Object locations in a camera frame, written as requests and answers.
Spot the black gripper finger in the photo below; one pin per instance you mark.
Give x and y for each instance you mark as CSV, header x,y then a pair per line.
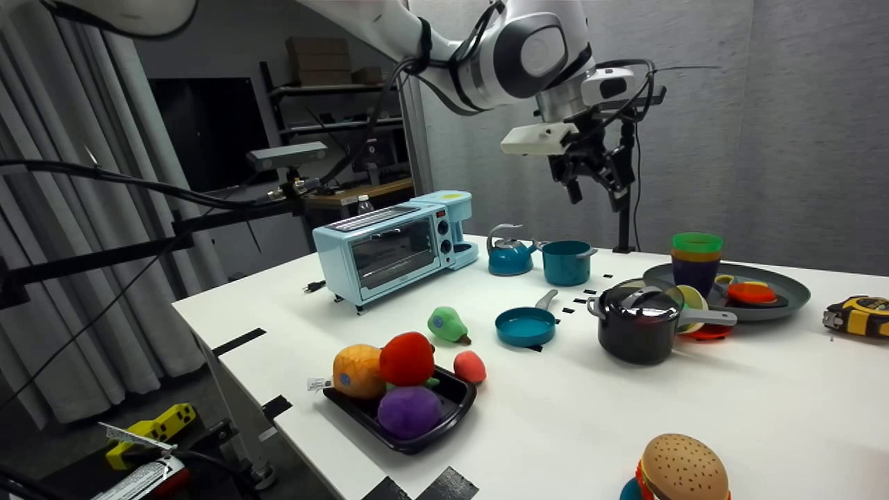
x,y
573,189
618,194

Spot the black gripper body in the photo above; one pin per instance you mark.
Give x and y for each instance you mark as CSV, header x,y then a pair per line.
x,y
597,147

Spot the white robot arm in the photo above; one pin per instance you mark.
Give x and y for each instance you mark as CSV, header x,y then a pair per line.
x,y
511,51

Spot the teal toy pot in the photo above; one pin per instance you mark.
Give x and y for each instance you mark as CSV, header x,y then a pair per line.
x,y
568,262

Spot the black toy pot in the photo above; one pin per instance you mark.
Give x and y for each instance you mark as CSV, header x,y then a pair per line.
x,y
650,340

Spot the blue toy pan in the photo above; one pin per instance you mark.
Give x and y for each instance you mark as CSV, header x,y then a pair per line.
x,y
527,326

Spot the blue toy kettle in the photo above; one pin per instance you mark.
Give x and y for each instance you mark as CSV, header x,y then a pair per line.
x,y
507,251

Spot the stacked colourful cups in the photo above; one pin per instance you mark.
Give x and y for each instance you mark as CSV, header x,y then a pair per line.
x,y
694,260

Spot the yellow-green plastic plate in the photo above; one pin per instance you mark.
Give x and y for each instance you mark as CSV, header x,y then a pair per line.
x,y
687,299

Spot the dark grey round tray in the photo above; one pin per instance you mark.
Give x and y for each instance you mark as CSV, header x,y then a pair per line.
x,y
791,294

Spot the orange toy food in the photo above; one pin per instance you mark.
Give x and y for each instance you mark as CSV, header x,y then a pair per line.
x,y
750,292

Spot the green plush pear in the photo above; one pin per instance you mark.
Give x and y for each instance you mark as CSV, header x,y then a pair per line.
x,y
448,326

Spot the small red plush tomato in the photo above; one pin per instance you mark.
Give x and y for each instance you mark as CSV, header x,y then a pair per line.
x,y
469,367

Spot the light blue toy oven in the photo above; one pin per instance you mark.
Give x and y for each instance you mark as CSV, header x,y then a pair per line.
x,y
380,251

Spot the black plastic tray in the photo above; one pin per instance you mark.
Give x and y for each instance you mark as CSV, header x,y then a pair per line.
x,y
454,392

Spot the red plush apple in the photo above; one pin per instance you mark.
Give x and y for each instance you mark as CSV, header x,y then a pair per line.
x,y
405,358

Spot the yellow tape measure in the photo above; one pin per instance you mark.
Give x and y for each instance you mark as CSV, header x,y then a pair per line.
x,y
858,314

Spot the purple plush ball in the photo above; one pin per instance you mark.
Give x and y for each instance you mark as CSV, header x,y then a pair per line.
x,y
408,411

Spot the plush toy hamburger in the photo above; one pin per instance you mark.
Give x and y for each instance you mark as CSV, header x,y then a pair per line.
x,y
680,468

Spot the small blue plate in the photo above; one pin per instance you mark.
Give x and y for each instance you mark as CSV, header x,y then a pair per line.
x,y
630,489

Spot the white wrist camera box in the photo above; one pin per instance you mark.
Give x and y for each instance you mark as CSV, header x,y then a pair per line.
x,y
540,139

